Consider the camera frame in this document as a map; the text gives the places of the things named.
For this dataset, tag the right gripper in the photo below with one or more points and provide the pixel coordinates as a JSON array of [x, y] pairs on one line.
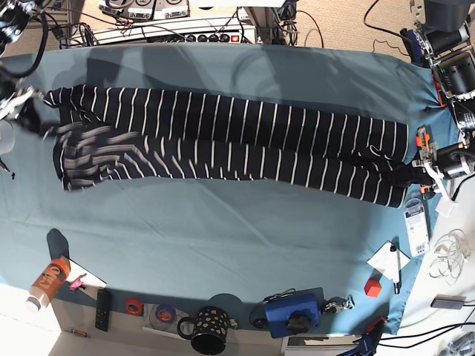
[[17, 97]]

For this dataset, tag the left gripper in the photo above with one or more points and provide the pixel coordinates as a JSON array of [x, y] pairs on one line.
[[452, 162]]

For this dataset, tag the navy white striped t-shirt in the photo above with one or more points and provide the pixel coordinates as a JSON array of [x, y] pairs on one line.
[[132, 133]]

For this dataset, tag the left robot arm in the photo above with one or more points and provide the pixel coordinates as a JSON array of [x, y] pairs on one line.
[[441, 41]]

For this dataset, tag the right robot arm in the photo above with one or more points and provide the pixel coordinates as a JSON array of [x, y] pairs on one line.
[[15, 17]]

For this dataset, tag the white cup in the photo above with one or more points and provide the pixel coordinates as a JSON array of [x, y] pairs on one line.
[[7, 137]]

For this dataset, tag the orange black utility knife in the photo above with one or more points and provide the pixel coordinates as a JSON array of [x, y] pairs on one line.
[[425, 162]]

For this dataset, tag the black white marker pen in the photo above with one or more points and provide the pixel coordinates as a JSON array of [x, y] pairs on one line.
[[395, 273]]

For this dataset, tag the red cube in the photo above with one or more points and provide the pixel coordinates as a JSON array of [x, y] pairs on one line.
[[372, 288]]

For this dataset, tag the teal tablecloth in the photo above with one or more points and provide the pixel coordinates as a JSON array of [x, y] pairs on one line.
[[190, 241]]

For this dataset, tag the grey adapter box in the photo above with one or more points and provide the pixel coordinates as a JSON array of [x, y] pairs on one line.
[[445, 302]]

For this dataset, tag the metal keyring carabiner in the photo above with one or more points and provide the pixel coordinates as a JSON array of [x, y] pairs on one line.
[[337, 305]]

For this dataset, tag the pink small figurine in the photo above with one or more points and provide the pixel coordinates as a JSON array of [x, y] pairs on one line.
[[77, 283]]

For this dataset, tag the white paper sheet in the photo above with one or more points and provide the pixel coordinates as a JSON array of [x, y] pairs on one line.
[[79, 273]]

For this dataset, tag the black remote control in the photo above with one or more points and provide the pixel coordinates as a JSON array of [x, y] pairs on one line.
[[103, 310]]

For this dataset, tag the white power strip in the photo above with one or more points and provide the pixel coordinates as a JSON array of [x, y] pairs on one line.
[[233, 37]]

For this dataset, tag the red tape roll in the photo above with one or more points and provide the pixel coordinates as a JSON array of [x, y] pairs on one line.
[[134, 307]]

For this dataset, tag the purple tape roll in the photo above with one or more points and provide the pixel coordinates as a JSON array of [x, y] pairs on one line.
[[165, 313]]

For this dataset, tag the black mug yellow pattern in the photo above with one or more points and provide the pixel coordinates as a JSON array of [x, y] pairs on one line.
[[207, 331]]

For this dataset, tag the blue black clamp handle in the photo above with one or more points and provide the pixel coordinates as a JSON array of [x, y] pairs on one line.
[[413, 49]]

